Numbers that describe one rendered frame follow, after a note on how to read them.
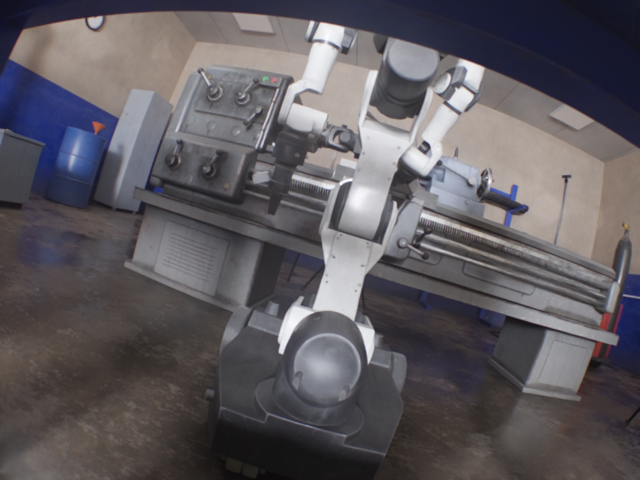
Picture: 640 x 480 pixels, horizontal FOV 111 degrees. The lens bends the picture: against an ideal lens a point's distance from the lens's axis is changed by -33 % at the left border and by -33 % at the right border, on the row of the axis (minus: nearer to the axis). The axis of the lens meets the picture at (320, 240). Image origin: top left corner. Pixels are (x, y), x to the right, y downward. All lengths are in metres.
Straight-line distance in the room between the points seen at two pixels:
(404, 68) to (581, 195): 5.89
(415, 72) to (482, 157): 4.84
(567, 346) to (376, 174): 1.63
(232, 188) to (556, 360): 2.02
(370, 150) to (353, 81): 4.72
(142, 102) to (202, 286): 3.92
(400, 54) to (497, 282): 1.38
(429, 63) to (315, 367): 0.63
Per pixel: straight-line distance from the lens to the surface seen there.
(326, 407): 0.56
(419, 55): 0.74
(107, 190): 5.24
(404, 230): 1.52
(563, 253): 2.05
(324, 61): 0.88
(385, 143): 0.90
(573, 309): 2.17
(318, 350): 0.52
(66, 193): 4.22
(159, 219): 1.92
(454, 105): 1.03
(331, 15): 0.20
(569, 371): 2.23
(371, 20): 0.19
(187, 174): 1.75
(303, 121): 0.85
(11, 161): 2.89
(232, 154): 1.67
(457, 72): 1.04
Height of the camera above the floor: 0.49
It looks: level
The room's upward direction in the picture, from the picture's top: 17 degrees clockwise
